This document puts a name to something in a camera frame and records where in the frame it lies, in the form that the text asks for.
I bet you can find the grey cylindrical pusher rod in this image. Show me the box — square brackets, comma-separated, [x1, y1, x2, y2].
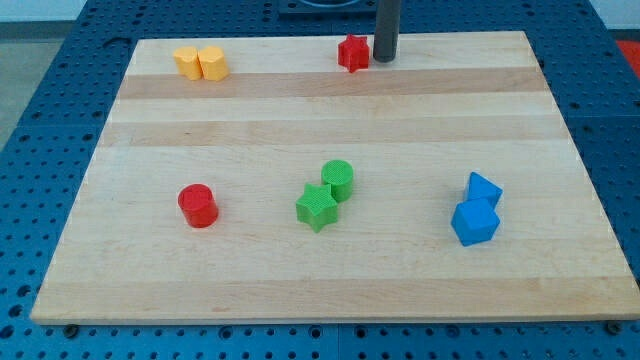
[373, 0, 402, 63]

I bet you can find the red star block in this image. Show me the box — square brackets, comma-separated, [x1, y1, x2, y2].
[337, 34, 370, 73]

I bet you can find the green star block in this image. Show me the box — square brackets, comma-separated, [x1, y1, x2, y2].
[295, 183, 338, 233]

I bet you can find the green cylinder block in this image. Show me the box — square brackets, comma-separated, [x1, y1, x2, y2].
[321, 159, 354, 202]

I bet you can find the yellow hexagon block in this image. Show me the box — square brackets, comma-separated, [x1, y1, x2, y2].
[198, 46, 230, 81]

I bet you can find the blue triangle block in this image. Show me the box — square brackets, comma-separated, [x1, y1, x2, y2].
[464, 172, 503, 208]

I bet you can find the yellow heart block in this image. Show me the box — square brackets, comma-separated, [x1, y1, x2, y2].
[173, 46, 203, 80]

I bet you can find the wooden board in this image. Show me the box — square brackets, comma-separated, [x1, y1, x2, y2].
[31, 31, 639, 325]

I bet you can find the blue cube block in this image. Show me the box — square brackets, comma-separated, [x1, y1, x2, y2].
[451, 198, 501, 247]

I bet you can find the red cylinder block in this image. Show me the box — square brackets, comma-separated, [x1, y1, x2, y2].
[177, 184, 219, 228]

